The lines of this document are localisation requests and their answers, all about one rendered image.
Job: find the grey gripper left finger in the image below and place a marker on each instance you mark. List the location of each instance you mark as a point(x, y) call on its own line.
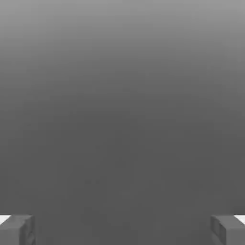
point(15, 229)

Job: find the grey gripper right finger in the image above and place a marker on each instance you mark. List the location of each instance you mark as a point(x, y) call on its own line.
point(229, 229)

